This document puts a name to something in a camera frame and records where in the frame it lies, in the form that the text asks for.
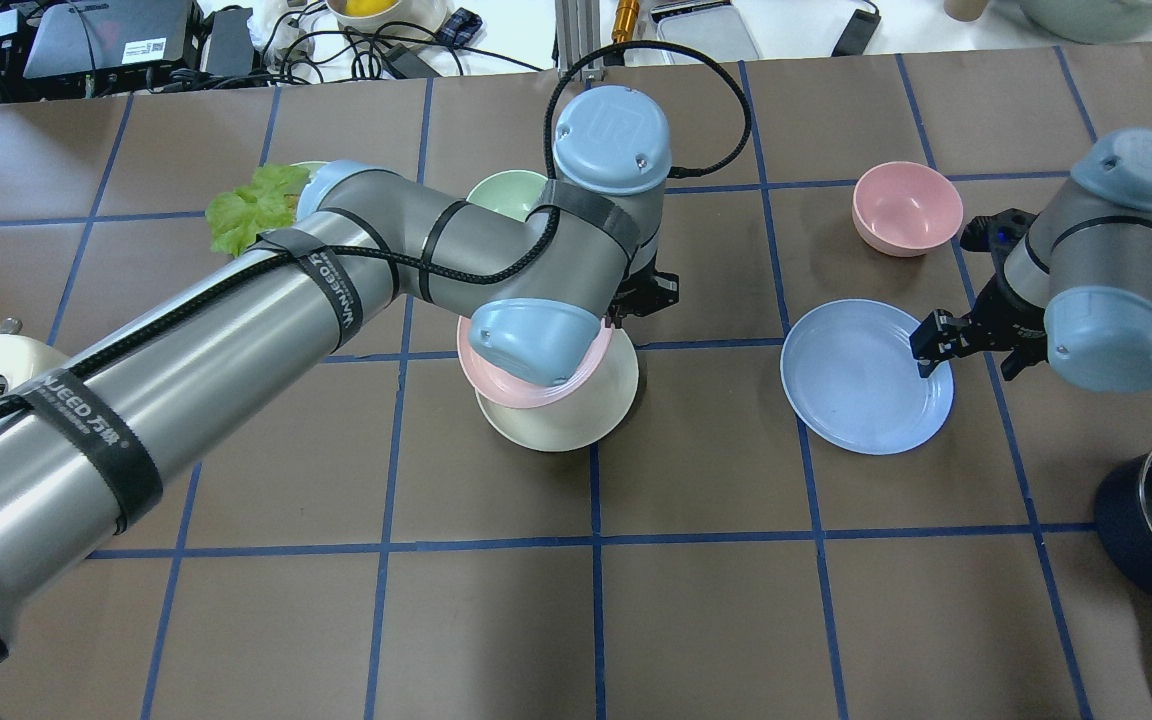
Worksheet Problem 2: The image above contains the green plate with sandwich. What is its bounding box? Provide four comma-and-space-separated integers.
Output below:
291, 161, 326, 181

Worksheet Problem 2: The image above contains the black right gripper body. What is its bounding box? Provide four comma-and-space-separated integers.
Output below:
910, 209, 1047, 381

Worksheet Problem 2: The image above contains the mint green bowl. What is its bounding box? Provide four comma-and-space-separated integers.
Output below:
465, 169, 550, 222

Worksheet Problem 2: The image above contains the cream white plate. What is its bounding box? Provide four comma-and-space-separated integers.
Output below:
473, 329, 641, 452

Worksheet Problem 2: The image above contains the pink plate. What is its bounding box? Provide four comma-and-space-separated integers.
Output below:
456, 316, 614, 409

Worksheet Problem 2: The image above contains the blue plate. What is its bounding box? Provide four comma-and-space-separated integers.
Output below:
780, 300, 955, 456

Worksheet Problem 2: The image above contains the orange handled screwdriver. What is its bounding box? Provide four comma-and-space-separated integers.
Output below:
611, 0, 641, 44

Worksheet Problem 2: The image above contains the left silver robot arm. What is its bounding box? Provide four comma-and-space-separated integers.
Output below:
0, 85, 679, 662

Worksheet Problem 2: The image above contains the steel bowl with toys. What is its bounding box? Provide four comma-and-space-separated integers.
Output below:
1020, 1, 1152, 44

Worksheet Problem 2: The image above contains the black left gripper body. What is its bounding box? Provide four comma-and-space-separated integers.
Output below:
605, 263, 680, 328

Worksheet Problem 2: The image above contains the pink bowl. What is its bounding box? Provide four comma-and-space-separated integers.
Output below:
851, 161, 965, 258

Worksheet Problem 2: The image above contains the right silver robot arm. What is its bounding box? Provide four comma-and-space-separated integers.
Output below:
910, 127, 1152, 393

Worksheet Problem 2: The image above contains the green lettuce leaf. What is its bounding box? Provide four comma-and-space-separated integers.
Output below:
204, 164, 310, 258

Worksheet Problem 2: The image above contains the black power adapter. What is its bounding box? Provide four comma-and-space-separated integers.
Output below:
831, 9, 882, 56

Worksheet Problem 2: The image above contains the bowl with toy fruit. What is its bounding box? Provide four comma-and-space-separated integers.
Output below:
326, 1, 452, 38

